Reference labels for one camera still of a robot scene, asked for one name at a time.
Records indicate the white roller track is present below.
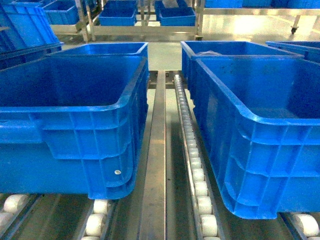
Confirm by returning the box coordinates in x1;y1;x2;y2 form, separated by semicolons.
173;74;221;240

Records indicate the blue bin front left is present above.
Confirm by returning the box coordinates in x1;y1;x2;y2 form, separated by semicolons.
0;55;148;200

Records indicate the background blue bin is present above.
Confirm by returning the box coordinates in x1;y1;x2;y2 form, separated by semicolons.
154;0;196;27
43;0;80;25
98;0;138;26

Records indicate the tilted blue bin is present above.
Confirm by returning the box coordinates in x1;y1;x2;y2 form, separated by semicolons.
0;3;63;70

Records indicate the background steel cart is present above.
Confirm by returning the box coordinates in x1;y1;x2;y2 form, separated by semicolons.
51;0;203;43

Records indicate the blue bin rear left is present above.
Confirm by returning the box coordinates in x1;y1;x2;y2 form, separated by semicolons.
47;42;149;69

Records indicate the blue bin far right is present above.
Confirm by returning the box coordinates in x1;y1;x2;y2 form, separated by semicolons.
265;41;320;63

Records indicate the blue bin rear right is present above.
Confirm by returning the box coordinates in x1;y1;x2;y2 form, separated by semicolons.
180;40;304;89

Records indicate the steel shelf rack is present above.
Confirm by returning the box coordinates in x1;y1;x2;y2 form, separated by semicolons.
0;71;320;240

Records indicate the blue bin front right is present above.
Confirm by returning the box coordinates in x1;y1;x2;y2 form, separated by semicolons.
193;57;320;220

